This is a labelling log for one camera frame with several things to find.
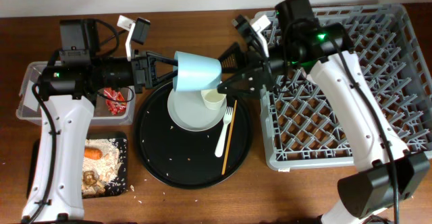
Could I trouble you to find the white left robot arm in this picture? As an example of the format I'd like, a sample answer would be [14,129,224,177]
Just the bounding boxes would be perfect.
[21,16,177,223]

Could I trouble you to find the light blue plate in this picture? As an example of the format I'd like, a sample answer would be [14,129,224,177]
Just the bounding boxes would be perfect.
[167,90,227,132]

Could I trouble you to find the brown food scrap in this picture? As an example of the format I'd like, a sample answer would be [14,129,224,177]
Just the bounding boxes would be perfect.
[83,171,97,186]

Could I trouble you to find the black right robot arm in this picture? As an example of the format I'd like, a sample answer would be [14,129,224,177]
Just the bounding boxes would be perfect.
[162,0,431,223]

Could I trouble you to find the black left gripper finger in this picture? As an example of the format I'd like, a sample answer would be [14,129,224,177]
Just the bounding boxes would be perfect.
[153,70,178,86]
[148,51,178,65]

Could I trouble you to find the grey dishwasher rack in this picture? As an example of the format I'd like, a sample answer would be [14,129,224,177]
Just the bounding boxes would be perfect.
[261,4,431,171]

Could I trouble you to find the red snack wrapper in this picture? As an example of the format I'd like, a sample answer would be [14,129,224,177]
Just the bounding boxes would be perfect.
[103,88,127,115]

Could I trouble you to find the cream plastic cup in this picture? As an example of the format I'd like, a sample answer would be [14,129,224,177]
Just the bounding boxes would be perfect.
[201,89,226,110]

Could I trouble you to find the black rectangular tray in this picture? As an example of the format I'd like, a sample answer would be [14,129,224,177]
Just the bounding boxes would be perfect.
[26,131,129,200]

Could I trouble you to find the wooden chopstick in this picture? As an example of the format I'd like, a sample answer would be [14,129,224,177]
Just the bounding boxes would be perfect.
[221,100,238,175]

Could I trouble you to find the clear plastic bin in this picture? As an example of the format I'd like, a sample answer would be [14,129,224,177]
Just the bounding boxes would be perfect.
[16,61,136,126]

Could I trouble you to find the white plastic fork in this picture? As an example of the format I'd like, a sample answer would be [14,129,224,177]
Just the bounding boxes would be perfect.
[215,107,234,157]

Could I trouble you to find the orange carrot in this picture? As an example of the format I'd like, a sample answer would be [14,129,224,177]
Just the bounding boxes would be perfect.
[84,147,103,160]

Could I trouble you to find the food leftovers pile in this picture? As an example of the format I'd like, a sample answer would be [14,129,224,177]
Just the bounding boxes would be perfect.
[81,138,127,198]

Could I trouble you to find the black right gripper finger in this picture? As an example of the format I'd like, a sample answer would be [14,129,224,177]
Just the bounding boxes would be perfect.
[218,42,248,74]
[217,67,264,99]

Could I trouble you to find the round black tray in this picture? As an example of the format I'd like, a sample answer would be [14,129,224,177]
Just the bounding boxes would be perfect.
[134,82,252,189]

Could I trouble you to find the blue plastic cup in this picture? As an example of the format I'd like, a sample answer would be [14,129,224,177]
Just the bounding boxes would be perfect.
[173,51,222,92]

